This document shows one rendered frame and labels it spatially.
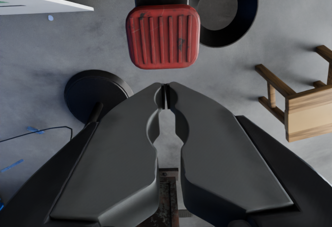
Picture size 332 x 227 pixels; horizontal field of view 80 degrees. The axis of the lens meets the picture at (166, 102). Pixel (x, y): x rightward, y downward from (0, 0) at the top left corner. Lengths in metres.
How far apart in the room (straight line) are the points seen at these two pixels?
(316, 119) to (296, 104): 0.13
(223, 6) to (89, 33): 0.61
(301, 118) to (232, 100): 0.39
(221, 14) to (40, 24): 0.81
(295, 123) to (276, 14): 0.49
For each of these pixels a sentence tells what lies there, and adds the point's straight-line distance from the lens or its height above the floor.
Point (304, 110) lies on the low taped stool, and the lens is 0.95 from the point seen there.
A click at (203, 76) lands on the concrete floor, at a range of 1.08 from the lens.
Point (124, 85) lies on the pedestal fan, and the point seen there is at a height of 0.02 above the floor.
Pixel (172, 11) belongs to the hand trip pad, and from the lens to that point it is 0.19.
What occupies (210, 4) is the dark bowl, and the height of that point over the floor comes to 0.00.
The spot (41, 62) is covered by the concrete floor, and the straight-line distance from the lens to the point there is 1.18.
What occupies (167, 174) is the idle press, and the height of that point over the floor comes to 0.03.
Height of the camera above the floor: 0.95
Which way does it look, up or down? 57 degrees down
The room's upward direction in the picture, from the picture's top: 177 degrees clockwise
